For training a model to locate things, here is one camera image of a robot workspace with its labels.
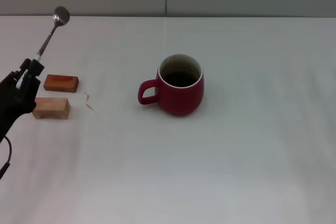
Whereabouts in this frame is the blue-handled metal spoon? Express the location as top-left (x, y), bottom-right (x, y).
top-left (15, 5), bottom-right (71, 90)

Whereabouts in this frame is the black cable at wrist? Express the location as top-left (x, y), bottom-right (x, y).
top-left (0, 136), bottom-right (14, 180)

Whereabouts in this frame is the light wooden block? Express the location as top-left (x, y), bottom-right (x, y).
top-left (31, 98), bottom-right (71, 120)

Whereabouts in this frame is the red ceramic mug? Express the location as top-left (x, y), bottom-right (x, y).
top-left (137, 54), bottom-right (205, 116)

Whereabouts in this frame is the reddish brown wooden block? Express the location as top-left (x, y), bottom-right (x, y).
top-left (43, 74), bottom-right (80, 93)

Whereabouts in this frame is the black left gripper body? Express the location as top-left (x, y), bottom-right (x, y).
top-left (0, 76), bottom-right (37, 144)

